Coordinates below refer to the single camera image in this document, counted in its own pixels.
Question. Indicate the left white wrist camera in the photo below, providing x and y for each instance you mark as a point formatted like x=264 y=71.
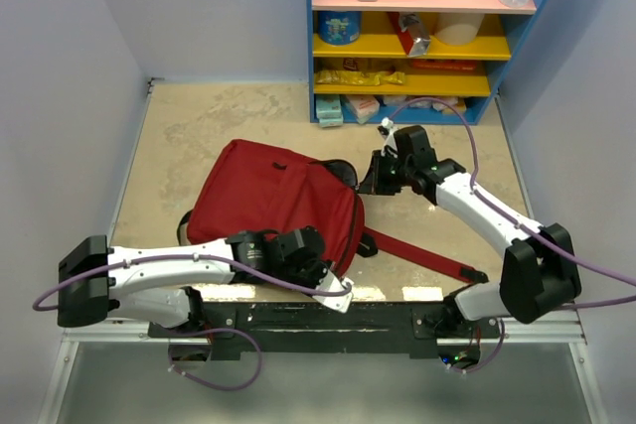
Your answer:
x=334 y=293

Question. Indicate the yellow snack packet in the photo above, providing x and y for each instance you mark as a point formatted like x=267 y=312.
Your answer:
x=360 y=78

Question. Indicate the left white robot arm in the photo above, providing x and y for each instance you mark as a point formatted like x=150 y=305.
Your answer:
x=156 y=285

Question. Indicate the orange flat box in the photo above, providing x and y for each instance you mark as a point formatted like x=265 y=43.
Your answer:
x=444 y=65

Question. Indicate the blue cartoon tin can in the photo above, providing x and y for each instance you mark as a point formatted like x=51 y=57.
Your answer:
x=339 y=28

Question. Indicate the red student backpack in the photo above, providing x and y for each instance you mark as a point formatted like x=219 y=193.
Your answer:
x=255 y=186

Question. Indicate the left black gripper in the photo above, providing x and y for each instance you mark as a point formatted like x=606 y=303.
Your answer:
x=321 y=269

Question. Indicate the white orange tissue pack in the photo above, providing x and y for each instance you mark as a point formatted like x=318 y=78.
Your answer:
x=363 y=107

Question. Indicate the red silver snack bag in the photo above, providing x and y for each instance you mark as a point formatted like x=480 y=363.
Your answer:
x=413 y=34

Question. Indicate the aluminium frame rail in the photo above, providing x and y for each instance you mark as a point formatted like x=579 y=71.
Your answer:
x=557 y=328

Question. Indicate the yellow sponge pack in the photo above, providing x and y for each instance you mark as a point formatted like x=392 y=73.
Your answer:
x=459 y=106

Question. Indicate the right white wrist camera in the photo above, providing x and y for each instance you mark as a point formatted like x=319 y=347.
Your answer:
x=387 y=129

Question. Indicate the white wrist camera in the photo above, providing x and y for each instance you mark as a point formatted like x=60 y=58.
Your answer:
x=334 y=293
x=387 y=129

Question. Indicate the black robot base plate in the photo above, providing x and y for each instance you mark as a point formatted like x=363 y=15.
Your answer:
x=412 y=328

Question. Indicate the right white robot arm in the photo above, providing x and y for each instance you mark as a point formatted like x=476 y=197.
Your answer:
x=538 y=272

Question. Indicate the blue shelf unit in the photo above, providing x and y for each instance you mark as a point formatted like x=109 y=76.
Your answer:
x=378 y=48

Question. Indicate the white cylindrical container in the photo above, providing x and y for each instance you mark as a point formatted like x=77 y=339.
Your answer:
x=457 y=29

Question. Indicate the teal tissue box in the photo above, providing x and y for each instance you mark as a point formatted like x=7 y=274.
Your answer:
x=328 y=110

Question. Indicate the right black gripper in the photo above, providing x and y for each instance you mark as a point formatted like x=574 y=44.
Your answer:
x=375 y=183

